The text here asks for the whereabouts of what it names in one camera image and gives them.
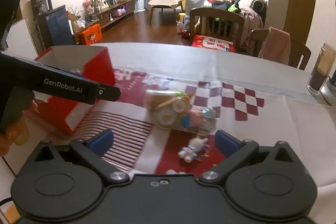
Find white coffee table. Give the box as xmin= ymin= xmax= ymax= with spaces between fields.
xmin=148 ymin=0 xmax=184 ymax=24

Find pink toy kettle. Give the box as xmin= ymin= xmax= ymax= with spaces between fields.
xmin=111 ymin=5 xmax=126 ymax=17

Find glass jar dark contents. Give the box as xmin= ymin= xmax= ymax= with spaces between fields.
xmin=307 ymin=43 xmax=335 ymax=96

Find wooden chair with cushion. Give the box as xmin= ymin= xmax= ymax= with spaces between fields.
xmin=189 ymin=7 xmax=245 ymax=51

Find orange gift box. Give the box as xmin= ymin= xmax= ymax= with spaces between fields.
xmin=79 ymin=24 xmax=102 ymax=45

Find pink towel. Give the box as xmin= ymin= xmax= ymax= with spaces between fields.
xmin=258 ymin=27 xmax=291 ymax=65

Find yellow stool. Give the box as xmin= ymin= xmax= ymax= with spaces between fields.
xmin=178 ymin=12 xmax=186 ymax=22

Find person left hand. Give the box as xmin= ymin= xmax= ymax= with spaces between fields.
xmin=0 ymin=100 xmax=38 ymax=156

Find white cabinet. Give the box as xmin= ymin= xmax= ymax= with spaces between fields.
xmin=6 ymin=19 xmax=38 ymax=60

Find grey plastic bag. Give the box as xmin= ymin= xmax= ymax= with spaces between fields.
xmin=184 ymin=0 xmax=205 ymax=31

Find sofa with clothes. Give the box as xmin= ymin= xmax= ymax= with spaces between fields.
xmin=207 ymin=0 xmax=267 ymax=46

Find wooden tv console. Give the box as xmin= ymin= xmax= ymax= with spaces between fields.
xmin=72 ymin=0 xmax=135 ymax=44

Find pink pig chef figurine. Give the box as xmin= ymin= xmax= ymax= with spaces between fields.
xmin=181 ymin=107 xmax=216 ymax=128

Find red white table mat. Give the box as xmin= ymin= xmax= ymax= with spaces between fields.
xmin=76 ymin=69 xmax=336 ymax=224

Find wooden chair with towel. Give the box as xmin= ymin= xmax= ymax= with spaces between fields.
xmin=248 ymin=29 xmax=311 ymax=71

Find yellow correction tape dispenser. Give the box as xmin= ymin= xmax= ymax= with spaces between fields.
xmin=153 ymin=93 xmax=194 ymax=129

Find red printed seat cushion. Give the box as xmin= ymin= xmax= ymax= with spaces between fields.
xmin=191 ymin=35 xmax=236 ymax=53

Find black television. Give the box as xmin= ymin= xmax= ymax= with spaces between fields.
xmin=37 ymin=5 xmax=75 ymax=49

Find red cardboard box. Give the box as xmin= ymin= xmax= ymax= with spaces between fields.
xmin=34 ymin=46 xmax=120 ymax=135

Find white rabbit keychain figurine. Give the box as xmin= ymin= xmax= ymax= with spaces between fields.
xmin=178 ymin=138 xmax=210 ymax=163

